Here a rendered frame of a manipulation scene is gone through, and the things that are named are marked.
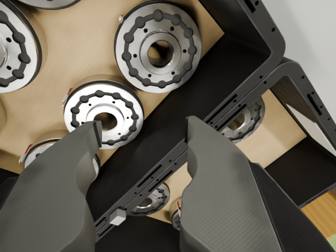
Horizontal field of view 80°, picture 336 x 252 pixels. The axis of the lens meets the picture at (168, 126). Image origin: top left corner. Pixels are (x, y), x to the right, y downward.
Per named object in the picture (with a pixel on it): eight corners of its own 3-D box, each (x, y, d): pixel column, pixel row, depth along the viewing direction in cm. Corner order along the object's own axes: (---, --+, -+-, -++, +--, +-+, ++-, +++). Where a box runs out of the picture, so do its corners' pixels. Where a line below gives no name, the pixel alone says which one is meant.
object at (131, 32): (155, -24, 20) (155, -24, 19) (216, 46, 25) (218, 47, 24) (97, 57, 23) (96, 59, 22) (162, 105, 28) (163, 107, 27)
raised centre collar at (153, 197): (142, 188, 36) (142, 191, 36) (162, 196, 39) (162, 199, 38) (125, 203, 38) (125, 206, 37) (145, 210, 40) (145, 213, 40)
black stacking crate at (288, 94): (234, 31, 29) (288, 52, 20) (308, 129, 44) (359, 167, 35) (83, 191, 41) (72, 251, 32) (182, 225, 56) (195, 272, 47)
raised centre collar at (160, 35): (158, 19, 21) (159, 20, 21) (189, 50, 24) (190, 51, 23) (129, 55, 23) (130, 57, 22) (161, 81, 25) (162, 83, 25)
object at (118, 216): (117, 207, 27) (117, 216, 26) (126, 210, 28) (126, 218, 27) (109, 215, 27) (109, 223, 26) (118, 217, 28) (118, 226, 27)
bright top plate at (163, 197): (140, 172, 34) (140, 174, 34) (179, 191, 40) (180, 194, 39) (105, 204, 37) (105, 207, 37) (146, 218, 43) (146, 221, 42)
